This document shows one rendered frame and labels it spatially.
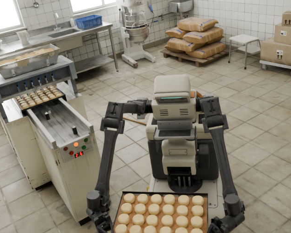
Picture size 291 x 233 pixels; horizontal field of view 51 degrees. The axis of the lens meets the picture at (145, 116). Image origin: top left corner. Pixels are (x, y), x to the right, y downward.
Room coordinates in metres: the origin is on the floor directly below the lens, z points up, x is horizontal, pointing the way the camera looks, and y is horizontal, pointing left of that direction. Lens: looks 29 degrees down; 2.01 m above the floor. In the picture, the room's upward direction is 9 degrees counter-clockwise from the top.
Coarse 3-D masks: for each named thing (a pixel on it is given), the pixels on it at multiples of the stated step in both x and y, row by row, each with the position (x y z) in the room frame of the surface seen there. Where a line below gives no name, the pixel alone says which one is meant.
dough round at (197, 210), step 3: (192, 207) 0.96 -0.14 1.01; (195, 207) 0.95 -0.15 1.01; (198, 207) 0.95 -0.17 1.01; (201, 207) 0.95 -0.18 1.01; (192, 210) 0.94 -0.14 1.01; (195, 210) 0.94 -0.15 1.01; (198, 210) 0.93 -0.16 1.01; (201, 210) 0.93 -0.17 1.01; (192, 213) 0.93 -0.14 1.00; (195, 213) 0.92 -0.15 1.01; (198, 213) 0.92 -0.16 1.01; (201, 213) 0.92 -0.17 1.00
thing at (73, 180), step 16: (64, 112) 2.41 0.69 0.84; (32, 128) 2.42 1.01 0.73; (48, 128) 2.17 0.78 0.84; (64, 128) 2.13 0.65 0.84; (80, 128) 2.09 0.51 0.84; (48, 144) 1.92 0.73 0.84; (96, 144) 2.02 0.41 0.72; (48, 160) 2.16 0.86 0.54; (80, 160) 1.94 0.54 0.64; (96, 160) 2.00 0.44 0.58; (64, 176) 1.87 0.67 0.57; (80, 176) 1.93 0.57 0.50; (96, 176) 1.99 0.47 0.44; (64, 192) 1.94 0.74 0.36; (80, 192) 1.91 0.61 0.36; (80, 208) 1.89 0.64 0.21; (80, 224) 1.90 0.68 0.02
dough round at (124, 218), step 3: (120, 216) 0.97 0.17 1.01; (123, 216) 0.96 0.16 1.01; (126, 216) 0.96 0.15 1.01; (120, 219) 0.95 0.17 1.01; (123, 219) 0.95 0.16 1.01; (126, 219) 0.95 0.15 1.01; (129, 219) 0.96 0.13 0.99; (120, 222) 0.94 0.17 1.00; (123, 222) 0.94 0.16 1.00; (126, 222) 0.94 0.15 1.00
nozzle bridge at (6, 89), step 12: (60, 60) 2.83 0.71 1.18; (36, 72) 2.58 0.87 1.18; (48, 72) 2.69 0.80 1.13; (60, 72) 2.74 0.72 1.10; (72, 72) 2.70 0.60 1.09; (0, 84) 2.41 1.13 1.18; (12, 84) 2.53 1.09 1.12; (36, 84) 2.62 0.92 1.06; (48, 84) 2.62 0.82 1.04; (72, 84) 2.79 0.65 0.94; (0, 96) 2.39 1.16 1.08; (12, 96) 2.47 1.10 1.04; (0, 108) 2.47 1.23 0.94
